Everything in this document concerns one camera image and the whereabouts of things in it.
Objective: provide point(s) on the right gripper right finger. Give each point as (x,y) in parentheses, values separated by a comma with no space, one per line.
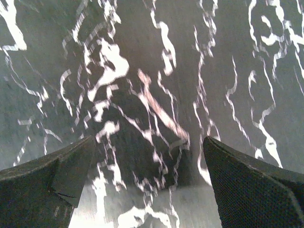
(251,193)

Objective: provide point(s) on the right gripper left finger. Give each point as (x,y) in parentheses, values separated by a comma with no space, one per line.
(44,192)

